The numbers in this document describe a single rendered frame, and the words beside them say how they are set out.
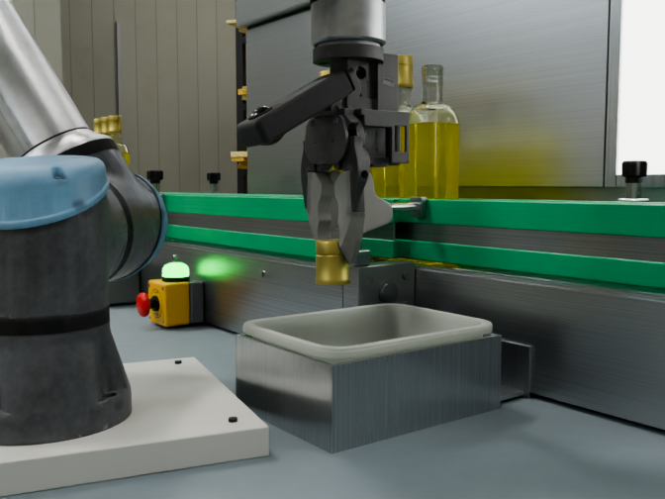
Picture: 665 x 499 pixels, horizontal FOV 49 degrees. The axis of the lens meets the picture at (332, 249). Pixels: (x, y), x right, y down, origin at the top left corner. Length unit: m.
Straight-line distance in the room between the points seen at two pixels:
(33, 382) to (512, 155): 0.71
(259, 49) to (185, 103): 6.73
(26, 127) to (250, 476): 0.41
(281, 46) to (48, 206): 1.04
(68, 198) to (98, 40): 7.72
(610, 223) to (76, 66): 7.69
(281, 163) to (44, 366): 1.02
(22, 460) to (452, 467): 0.34
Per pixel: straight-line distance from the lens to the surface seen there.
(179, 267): 1.23
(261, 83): 1.67
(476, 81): 1.13
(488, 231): 0.89
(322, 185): 0.75
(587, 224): 0.81
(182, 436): 0.64
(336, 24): 0.73
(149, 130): 8.30
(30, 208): 0.64
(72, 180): 0.64
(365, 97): 0.76
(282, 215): 1.05
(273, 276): 1.05
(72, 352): 0.65
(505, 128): 1.09
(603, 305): 0.78
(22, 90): 0.82
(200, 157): 8.40
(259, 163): 1.66
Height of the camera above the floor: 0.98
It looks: 5 degrees down
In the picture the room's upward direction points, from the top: straight up
